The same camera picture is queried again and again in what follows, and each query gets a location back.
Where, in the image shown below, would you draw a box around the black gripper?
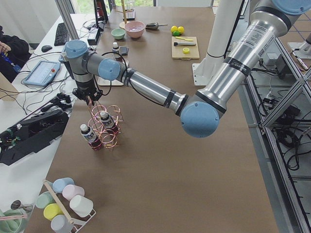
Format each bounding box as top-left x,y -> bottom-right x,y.
72,87 -> 103,104

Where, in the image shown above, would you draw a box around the copper wire bottle basket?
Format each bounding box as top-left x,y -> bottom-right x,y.
87,97 -> 123,151

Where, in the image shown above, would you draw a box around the tea bottle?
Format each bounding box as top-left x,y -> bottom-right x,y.
100,111 -> 119,134
80,124 -> 102,150
112,42 -> 122,62

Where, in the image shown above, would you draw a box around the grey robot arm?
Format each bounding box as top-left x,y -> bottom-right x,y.
64,0 -> 311,138

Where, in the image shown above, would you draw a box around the cream rabbit tray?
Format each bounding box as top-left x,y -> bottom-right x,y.
97,77 -> 123,86

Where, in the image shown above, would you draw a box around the dark thermos bottle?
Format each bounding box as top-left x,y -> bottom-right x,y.
60,51 -> 74,80

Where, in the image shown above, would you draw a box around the blue teach pendant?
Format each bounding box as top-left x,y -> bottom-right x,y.
22,61 -> 61,87

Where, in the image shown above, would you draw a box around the grey folded cloth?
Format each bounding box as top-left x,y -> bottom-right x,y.
119,46 -> 129,56

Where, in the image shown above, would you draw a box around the black computer mouse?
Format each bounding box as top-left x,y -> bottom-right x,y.
41,45 -> 53,52

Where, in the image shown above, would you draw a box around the black keyboard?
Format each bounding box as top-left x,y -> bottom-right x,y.
54,23 -> 69,46

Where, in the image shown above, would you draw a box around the green bowl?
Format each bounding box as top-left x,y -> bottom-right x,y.
111,28 -> 125,40

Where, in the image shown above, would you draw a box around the pink bowl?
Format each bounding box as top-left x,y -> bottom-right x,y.
124,21 -> 145,38

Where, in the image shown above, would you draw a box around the seated person dark jacket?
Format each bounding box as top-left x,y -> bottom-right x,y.
0,26 -> 31,83

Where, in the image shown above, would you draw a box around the wooden stand with pegs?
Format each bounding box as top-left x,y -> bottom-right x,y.
114,0 -> 135,29

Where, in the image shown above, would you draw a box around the steel ice scoop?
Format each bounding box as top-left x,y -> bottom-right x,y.
145,22 -> 168,31

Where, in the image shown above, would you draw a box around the blue cup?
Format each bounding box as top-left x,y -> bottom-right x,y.
52,177 -> 75,193

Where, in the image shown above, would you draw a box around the steel muddler black tip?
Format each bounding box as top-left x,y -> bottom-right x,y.
173,42 -> 196,47

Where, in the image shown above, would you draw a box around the pink cup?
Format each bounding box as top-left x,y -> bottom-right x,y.
62,184 -> 85,200

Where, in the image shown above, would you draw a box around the yellow plastic knife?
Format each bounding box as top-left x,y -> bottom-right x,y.
175,36 -> 193,41

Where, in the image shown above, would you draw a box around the yellow lemon upper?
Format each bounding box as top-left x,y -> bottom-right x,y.
171,25 -> 178,33

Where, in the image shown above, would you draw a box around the yellow lemon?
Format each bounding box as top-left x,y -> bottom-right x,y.
177,26 -> 185,34
171,25 -> 178,33

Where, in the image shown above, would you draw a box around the half lemon slice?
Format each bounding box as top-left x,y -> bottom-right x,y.
183,48 -> 190,54

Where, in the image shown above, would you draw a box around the bamboo cutting board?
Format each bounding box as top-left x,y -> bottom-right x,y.
172,36 -> 200,60

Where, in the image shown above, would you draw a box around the yellow lemon lower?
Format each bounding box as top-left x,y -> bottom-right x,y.
177,26 -> 185,34

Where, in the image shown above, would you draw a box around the green cup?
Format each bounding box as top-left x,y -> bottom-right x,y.
35,191 -> 55,209

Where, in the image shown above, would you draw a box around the white cup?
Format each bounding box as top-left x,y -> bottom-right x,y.
69,195 -> 93,217

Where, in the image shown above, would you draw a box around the yellow cup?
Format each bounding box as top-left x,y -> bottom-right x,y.
43,203 -> 63,221

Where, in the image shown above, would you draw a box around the steel cone jigger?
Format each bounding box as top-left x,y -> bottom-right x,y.
10,200 -> 33,213

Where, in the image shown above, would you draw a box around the grey cup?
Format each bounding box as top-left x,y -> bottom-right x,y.
51,215 -> 73,233

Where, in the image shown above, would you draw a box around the aluminium frame post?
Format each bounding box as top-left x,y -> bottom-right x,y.
54,0 -> 92,75

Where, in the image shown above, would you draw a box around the white wire cup rack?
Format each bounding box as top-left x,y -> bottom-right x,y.
43,180 -> 97,233

